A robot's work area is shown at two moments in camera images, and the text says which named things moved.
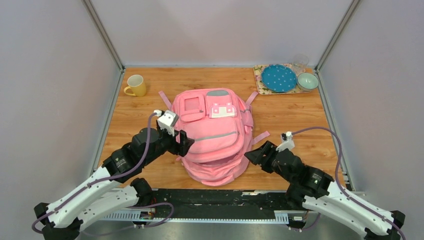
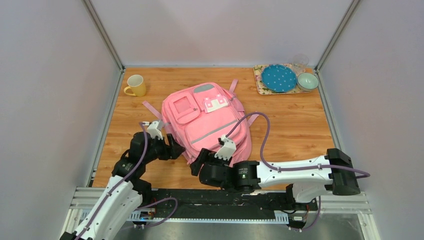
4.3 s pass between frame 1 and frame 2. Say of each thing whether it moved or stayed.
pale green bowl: stayed
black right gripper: moved
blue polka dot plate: stayed
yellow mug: stayed
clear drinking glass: stayed
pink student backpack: moved
